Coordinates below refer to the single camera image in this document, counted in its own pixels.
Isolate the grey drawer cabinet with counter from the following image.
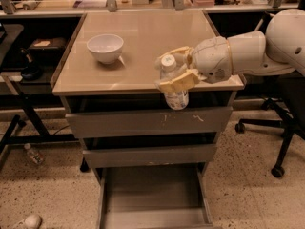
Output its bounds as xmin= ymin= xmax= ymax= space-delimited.
xmin=50 ymin=9 xmax=248 ymax=229

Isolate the white sneaker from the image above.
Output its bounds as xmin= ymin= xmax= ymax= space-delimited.
xmin=12 ymin=214 xmax=42 ymax=229

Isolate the white ceramic bowl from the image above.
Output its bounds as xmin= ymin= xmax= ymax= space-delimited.
xmin=87 ymin=34 xmax=124 ymax=64

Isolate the black desk frame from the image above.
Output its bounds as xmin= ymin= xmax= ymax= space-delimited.
xmin=0 ymin=23 xmax=79 ymax=172

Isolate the grey open bottom drawer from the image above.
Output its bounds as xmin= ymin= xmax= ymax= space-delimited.
xmin=96 ymin=164 xmax=214 ymax=229

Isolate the black office chair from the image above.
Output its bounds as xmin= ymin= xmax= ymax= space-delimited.
xmin=235 ymin=73 xmax=305 ymax=178

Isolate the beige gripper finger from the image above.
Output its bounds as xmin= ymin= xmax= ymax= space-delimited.
xmin=155 ymin=69 xmax=206 ymax=94
xmin=154 ymin=46 xmax=193 ymax=70

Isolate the grey top drawer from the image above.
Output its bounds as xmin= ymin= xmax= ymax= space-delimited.
xmin=66 ymin=107 xmax=233 ymax=138

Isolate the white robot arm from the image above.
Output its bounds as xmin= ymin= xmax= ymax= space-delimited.
xmin=155 ymin=9 xmax=305 ymax=93

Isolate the black joystick device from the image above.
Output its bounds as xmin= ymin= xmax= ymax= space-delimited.
xmin=20 ymin=48 xmax=43 ymax=81

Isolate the plastic bottle on floor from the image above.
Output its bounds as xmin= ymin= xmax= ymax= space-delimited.
xmin=24 ymin=143 xmax=44 ymax=165

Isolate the plastic bottle with white cap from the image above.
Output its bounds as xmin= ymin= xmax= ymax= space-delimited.
xmin=160 ymin=54 xmax=189 ymax=111

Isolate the grey middle drawer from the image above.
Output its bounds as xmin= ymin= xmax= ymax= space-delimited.
xmin=83 ymin=144 xmax=216 ymax=168

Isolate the black box on shelf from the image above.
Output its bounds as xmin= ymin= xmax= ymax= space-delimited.
xmin=28 ymin=37 xmax=67 ymax=61

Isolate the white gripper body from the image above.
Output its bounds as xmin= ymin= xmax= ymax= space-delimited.
xmin=191 ymin=36 xmax=233 ymax=84

